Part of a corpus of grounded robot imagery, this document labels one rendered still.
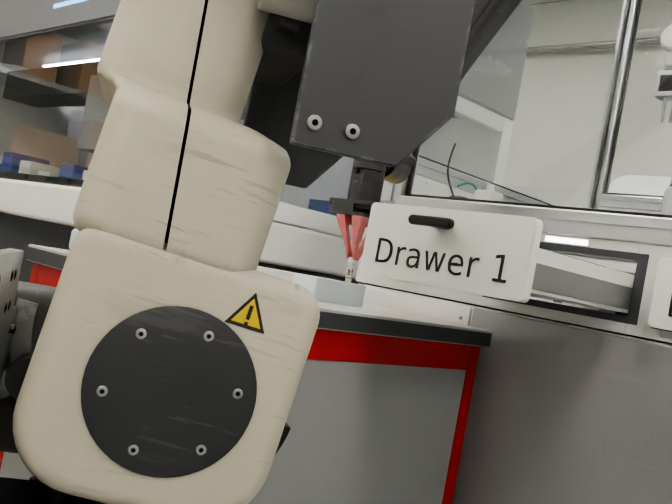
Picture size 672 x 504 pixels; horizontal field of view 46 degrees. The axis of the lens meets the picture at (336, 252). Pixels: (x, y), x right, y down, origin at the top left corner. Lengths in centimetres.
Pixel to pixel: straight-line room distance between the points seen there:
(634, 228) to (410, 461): 52
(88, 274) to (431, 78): 24
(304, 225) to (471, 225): 97
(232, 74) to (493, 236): 60
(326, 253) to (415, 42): 159
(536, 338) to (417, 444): 27
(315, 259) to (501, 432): 80
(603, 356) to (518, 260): 36
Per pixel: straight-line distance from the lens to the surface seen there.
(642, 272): 134
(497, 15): 125
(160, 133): 49
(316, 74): 49
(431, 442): 138
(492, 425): 146
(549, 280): 112
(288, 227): 197
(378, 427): 127
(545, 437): 140
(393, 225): 118
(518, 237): 105
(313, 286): 128
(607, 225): 138
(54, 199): 231
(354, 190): 134
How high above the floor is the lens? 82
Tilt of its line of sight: 1 degrees up
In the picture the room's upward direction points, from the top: 11 degrees clockwise
